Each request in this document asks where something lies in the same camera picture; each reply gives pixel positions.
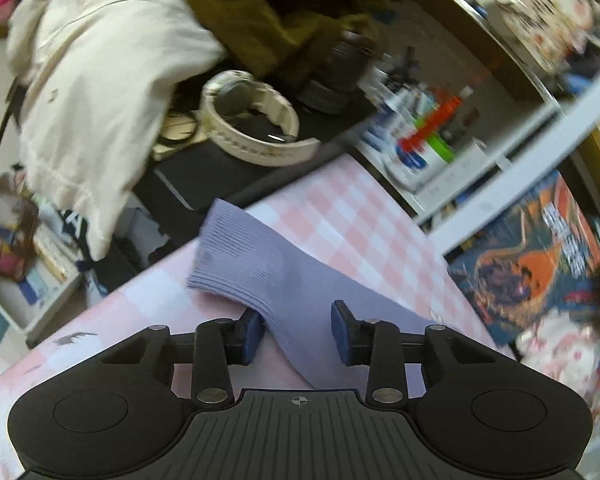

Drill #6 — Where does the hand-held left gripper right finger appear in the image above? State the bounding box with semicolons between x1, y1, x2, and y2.
331;299;519;405

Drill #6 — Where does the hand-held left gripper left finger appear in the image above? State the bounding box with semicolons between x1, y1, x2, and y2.
99;308;266;406

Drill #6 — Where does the lavender knit sock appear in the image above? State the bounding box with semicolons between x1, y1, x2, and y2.
186;198;446;391

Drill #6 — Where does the pink checked printed tablecloth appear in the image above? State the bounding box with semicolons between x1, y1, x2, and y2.
0;152;600;480

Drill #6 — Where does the black side table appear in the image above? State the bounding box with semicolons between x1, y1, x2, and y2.
129;94;371;271

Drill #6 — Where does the cream wrist watch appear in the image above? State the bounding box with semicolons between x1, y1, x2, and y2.
198;70;321;167

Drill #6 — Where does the dragon cover book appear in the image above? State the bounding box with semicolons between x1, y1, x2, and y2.
447;169;600;346

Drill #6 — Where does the white storage box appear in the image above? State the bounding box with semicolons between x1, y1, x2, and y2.
0;204;96;346

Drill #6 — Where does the white plush bunny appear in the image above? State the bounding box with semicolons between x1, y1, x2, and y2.
514;319;600;411

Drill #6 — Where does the red tassel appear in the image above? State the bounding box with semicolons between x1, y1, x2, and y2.
397;94;464;154

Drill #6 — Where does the white shelf unit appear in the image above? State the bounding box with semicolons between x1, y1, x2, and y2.
350;35;600;256

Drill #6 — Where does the dark brown padded cloth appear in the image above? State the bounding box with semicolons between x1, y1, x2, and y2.
294;29;381;115

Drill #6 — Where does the dark printed bag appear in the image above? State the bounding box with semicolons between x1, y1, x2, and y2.
0;177;40;281

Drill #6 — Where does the cream garment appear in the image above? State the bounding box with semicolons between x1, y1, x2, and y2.
5;0;226;261

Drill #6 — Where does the olive green jacket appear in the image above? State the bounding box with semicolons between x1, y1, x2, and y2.
159;0;381;81

